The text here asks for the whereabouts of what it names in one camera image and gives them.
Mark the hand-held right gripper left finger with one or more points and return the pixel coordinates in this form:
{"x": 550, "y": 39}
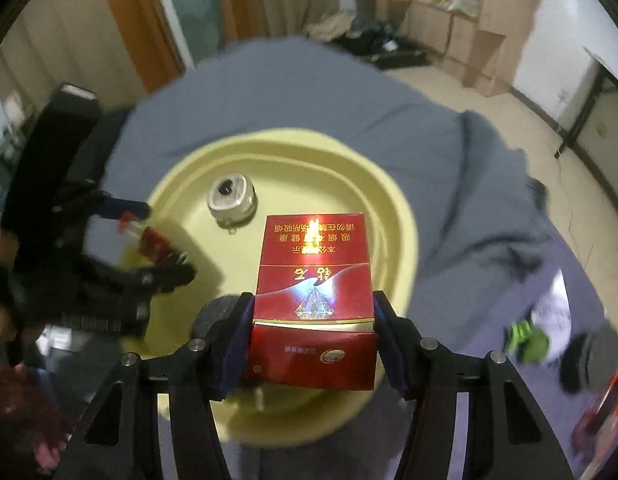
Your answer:
{"x": 236, "y": 342}

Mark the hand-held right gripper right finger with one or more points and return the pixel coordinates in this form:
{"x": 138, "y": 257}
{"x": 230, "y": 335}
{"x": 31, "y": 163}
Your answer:
{"x": 389, "y": 352}

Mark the green toy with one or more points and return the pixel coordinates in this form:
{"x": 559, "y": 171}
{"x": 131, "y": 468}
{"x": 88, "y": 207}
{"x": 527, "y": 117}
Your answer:
{"x": 529, "y": 342}

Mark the pile of clothes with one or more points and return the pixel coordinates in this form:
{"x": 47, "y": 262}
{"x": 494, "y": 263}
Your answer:
{"x": 374, "y": 40}

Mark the glass door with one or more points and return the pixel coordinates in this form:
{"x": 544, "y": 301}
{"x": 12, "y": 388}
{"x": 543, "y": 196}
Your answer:
{"x": 194, "y": 5}

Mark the dark grey foam cylinder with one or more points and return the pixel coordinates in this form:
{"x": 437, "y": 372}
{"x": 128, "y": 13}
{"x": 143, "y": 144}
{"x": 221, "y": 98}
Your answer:
{"x": 589, "y": 357}

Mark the black folding table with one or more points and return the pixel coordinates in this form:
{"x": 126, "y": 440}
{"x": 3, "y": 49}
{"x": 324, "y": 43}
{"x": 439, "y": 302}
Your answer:
{"x": 594, "y": 110}

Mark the dark grey garment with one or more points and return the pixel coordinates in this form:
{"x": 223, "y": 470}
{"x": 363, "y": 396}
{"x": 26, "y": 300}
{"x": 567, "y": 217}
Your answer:
{"x": 489, "y": 220}

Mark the wooden cabinet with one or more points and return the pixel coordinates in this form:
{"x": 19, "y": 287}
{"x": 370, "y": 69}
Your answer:
{"x": 469, "y": 35}

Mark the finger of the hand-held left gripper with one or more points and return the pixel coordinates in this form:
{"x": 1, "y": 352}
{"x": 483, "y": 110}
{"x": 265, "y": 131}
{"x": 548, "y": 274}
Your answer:
{"x": 159, "y": 277}
{"x": 124, "y": 207}

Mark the yellow plastic basin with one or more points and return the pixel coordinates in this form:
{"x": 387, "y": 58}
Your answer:
{"x": 199, "y": 240}

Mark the navy printed sheet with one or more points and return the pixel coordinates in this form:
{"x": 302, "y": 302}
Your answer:
{"x": 579, "y": 410}

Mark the dark red cloth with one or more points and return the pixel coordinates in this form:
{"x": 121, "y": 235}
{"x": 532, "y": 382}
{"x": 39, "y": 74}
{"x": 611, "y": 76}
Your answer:
{"x": 24, "y": 420}

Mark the red lighter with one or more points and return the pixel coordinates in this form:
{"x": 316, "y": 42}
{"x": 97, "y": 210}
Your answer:
{"x": 154, "y": 242}

